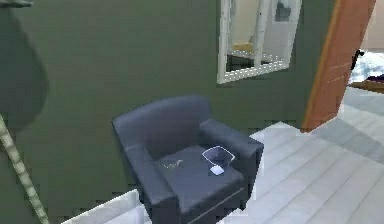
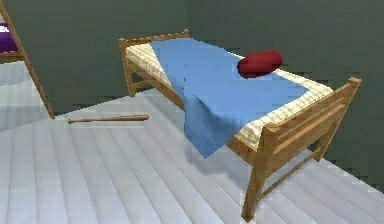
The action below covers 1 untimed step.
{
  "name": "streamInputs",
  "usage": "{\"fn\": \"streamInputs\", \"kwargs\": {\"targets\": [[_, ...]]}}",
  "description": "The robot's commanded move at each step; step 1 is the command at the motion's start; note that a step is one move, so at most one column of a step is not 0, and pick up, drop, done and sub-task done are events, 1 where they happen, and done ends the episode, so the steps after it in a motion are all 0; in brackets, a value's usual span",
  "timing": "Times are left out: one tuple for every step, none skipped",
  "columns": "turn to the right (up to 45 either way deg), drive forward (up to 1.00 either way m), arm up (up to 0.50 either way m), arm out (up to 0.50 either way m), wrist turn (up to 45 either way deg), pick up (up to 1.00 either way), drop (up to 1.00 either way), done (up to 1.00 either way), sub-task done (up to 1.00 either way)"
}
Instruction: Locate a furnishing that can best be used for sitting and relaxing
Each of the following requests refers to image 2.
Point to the wooden baseball bat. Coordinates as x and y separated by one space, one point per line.
110 118

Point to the wooden bed with pale mattress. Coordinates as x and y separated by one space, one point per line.
293 126

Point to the blue blanket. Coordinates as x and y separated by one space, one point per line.
213 90

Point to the wooden door frame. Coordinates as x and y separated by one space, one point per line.
30 71

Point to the purple bed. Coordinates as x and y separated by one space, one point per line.
6 43

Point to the dark red pillow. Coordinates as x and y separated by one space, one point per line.
260 64

